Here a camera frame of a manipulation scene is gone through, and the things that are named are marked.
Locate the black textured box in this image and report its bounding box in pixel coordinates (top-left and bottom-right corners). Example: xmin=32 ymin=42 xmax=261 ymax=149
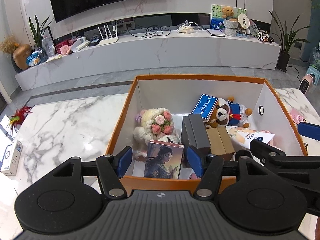
xmin=181 ymin=114 xmax=210 ymax=156

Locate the illustrated card box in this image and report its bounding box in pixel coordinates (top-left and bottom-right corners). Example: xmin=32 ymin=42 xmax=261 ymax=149
xmin=144 ymin=140 xmax=184 ymax=180

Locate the red panda sailor plush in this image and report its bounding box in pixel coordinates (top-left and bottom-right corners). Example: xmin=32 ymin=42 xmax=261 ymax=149
xmin=204 ymin=96 xmax=253 ymax=129

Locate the blue ocean park tag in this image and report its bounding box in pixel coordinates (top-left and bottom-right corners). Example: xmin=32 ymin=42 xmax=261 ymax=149
xmin=191 ymin=94 xmax=218 ymax=122

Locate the crochet bunny with flowers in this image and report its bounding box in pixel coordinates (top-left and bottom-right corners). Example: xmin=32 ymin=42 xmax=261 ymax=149
xmin=133 ymin=108 xmax=181 ymax=161

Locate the orange cardboard storage box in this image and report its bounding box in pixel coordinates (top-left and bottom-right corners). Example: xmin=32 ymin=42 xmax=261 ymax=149
xmin=106 ymin=74 xmax=306 ymax=176

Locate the pink snap card wallet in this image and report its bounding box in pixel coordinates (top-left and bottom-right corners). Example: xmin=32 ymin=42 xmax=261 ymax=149
xmin=188 ymin=172 xmax=200 ymax=180

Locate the pink sticker card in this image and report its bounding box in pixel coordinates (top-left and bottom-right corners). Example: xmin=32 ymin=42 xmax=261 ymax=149
xmin=290 ymin=108 xmax=308 ymax=125

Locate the brown cardboard box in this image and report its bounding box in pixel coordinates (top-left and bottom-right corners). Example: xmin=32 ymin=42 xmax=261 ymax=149
xmin=206 ymin=127 xmax=235 ymax=161

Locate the pink space heater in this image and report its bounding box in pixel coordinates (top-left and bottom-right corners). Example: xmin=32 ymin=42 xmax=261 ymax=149
xmin=298 ymin=74 xmax=315 ymax=95

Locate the water bottle jug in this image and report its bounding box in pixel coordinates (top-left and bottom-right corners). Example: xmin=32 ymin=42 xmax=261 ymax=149
xmin=309 ymin=47 xmax=320 ymax=70

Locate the potted green plant right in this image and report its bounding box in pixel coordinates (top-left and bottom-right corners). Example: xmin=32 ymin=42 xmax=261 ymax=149
xmin=268 ymin=11 xmax=310 ymax=72

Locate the white small carton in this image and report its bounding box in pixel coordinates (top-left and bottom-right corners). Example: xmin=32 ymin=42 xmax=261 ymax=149
xmin=1 ymin=140 xmax=23 ymax=176

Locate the red feather decoration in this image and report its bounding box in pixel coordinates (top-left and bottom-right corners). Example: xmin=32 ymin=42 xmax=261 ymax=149
xmin=9 ymin=106 xmax=32 ymax=129

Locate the white marble tv bench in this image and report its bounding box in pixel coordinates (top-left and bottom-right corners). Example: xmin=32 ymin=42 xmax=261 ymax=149
xmin=15 ymin=31 xmax=280 ymax=91

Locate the white wifi router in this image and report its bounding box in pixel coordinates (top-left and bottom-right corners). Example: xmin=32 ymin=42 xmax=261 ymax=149
xmin=97 ymin=24 xmax=119 ymax=46

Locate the teddy bear on stand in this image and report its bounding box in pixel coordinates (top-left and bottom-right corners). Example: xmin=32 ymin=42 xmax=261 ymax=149
xmin=221 ymin=7 xmax=239 ymax=37

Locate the brown gourd vase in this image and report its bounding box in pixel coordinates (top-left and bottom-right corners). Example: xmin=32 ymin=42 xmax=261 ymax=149
xmin=12 ymin=44 xmax=31 ymax=70

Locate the potted plant left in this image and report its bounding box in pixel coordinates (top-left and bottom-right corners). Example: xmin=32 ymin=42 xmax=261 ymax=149
xmin=29 ymin=15 xmax=54 ymax=63

